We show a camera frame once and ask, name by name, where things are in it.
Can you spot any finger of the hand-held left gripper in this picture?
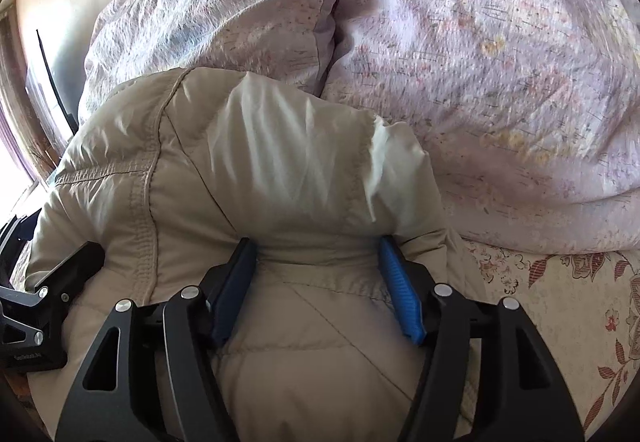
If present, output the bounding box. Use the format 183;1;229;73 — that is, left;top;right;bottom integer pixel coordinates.
0;209;42;256
22;241;107;321

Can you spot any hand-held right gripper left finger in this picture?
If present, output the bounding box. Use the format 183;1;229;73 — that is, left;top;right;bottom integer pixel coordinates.
55;237;259;442

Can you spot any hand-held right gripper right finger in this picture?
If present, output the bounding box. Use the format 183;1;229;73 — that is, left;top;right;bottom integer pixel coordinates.
377;237;586;442

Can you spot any beige puffer jacket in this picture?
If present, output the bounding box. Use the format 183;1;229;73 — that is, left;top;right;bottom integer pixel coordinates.
22;66;484;442

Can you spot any brown purple curtain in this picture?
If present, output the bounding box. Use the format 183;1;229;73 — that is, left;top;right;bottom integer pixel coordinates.
0;7;67;184

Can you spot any black flat screen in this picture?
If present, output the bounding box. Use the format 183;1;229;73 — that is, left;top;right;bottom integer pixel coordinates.
36;29;80;134

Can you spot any floral bed sheet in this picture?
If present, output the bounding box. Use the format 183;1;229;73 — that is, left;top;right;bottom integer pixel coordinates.
460;236;640;439

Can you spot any lilac patterned pillow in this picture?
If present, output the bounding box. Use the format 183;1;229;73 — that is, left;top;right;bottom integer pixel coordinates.
320;0;640;256
77;0;337;126

